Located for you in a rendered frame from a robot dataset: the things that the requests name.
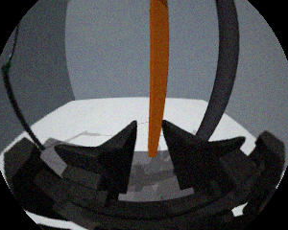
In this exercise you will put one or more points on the orange handle with grey loop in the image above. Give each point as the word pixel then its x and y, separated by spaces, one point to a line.
pixel 158 20

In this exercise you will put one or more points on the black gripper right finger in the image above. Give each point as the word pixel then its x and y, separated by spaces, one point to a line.
pixel 191 155

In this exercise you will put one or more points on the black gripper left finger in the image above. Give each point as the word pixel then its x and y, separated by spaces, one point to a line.
pixel 113 159

